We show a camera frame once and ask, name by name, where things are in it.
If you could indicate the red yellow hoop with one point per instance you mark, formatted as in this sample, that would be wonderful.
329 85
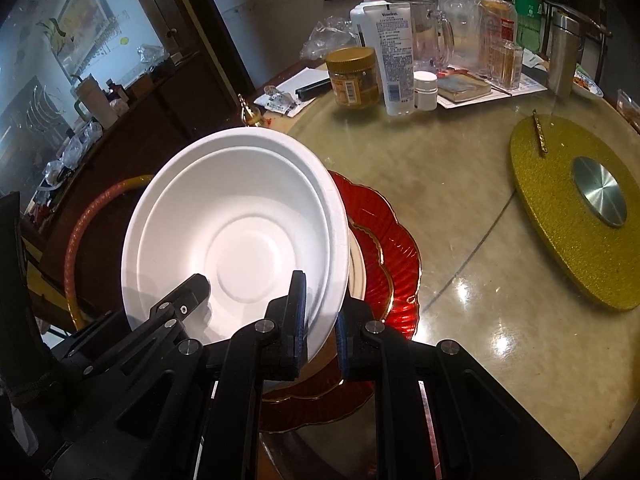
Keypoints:
75 240

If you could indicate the white lotion tube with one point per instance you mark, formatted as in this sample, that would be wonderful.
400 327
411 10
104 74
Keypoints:
395 60

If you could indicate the worn book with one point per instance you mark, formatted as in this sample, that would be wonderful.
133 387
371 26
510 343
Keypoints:
462 89

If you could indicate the steel turntable disc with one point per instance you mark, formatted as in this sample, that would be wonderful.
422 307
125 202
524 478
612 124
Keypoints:
600 192

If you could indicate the printed paper sheet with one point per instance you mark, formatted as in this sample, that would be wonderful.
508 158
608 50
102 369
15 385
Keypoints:
527 85

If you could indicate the crumpled clear plastic wrap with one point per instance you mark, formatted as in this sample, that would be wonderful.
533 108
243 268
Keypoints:
327 35

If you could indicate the clear plastic container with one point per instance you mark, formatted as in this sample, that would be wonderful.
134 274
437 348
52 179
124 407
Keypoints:
629 110

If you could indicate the glass mug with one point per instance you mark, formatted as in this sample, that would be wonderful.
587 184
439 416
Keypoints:
427 35

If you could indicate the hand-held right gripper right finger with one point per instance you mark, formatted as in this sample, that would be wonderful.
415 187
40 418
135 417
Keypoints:
342 345

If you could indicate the white bottle red cap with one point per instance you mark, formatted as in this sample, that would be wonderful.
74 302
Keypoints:
370 10

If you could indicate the blue white porcelain plate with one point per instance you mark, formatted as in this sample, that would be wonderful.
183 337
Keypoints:
589 82

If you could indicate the white paper sheet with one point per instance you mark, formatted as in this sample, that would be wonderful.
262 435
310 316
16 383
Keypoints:
300 80

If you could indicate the small printed packet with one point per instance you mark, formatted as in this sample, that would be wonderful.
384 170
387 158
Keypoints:
281 101

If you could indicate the black case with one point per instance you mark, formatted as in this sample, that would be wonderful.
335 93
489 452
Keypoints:
312 89

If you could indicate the dark wooden sideboard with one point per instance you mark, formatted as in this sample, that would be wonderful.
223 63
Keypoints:
150 125

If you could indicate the steel thermos flask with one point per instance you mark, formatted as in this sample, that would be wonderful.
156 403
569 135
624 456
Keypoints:
565 55

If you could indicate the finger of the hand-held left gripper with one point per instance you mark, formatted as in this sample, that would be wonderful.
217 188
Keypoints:
192 290

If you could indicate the green plastic bottle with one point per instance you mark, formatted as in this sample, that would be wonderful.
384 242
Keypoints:
530 15

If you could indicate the framed painting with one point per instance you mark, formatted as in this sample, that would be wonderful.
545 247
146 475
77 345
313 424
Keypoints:
80 15

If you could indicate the gold lid jar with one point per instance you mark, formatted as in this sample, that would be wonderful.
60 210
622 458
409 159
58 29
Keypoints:
352 80

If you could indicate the small white jar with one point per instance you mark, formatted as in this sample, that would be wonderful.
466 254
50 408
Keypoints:
425 92

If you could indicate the amber bottle red label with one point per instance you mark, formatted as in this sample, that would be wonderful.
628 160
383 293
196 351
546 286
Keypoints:
497 27

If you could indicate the small amber bottle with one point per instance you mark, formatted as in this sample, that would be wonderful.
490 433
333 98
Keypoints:
509 66

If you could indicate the clear plastic bag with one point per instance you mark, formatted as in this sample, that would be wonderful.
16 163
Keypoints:
465 25

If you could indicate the gold stick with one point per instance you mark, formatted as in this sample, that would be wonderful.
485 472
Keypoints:
540 132

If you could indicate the small white foam bowl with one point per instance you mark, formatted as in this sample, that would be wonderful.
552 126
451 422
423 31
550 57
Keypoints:
240 240

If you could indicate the gold glitter round mat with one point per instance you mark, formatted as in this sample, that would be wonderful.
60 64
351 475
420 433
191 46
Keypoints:
550 230

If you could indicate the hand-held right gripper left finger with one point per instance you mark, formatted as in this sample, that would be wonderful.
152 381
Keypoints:
299 315

